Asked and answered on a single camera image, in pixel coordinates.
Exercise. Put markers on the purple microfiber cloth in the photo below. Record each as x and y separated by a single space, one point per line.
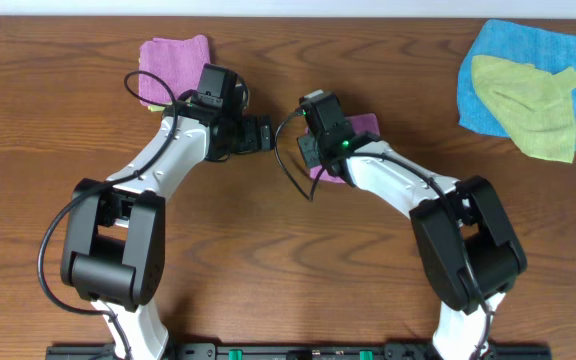
362 123

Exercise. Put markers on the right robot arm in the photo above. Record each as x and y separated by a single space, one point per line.
470 252

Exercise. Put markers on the blue microfiber cloth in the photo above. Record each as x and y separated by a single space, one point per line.
549 51

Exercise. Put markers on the crumpled green cloth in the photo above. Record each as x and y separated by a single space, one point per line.
533 106

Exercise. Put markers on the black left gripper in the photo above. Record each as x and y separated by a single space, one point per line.
254 140

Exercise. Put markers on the folded green cloth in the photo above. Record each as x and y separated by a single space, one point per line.
156 108

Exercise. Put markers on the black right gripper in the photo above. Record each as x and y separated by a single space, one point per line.
304 143

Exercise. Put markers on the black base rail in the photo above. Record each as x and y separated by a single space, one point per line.
389 351

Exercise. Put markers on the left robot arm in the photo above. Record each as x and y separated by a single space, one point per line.
114 250

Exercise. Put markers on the folded purple cloth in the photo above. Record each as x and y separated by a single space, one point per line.
178 63

